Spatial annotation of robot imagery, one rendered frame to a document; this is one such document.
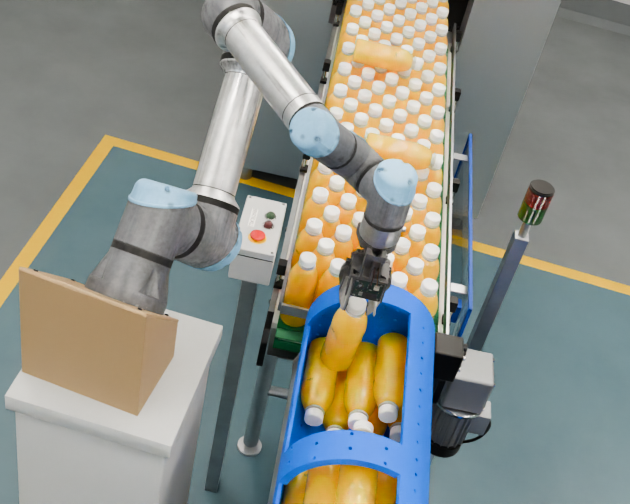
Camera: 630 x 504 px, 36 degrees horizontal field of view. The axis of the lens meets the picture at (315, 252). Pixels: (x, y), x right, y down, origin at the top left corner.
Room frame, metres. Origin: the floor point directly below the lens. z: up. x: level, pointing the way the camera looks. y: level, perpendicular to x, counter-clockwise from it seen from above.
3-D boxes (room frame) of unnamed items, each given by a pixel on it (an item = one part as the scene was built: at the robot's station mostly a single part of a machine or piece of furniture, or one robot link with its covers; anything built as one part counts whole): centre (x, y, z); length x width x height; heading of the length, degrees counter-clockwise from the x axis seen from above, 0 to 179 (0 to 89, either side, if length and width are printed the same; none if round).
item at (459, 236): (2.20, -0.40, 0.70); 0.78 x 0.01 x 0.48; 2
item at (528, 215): (1.95, -0.50, 1.18); 0.06 x 0.06 x 0.05
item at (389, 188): (1.35, -0.10, 1.58); 0.09 x 0.08 x 0.11; 45
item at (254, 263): (1.75, 0.14, 1.05); 0.20 x 0.10 x 0.10; 2
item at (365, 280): (1.34, -0.11, 1.42); 0.09 x 0.08 x 0.12; 2
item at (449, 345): (1.61, -0.35, 0.95); 0.10 x 0.07 x 0.10; 92
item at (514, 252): (1.95, -0.50, 0.55); 0.04 x 0.04 x 1.10; 2
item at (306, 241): (1.80, 0.02, 0.99); 0.07 x 0.07 x 0.19
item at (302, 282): (1.67, 0.01, 0.99); 0.07 x 0.07 x 0.19
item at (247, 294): (1.75, 0.14, 0.50); 0.04 x 0.04 x 1.00; 2
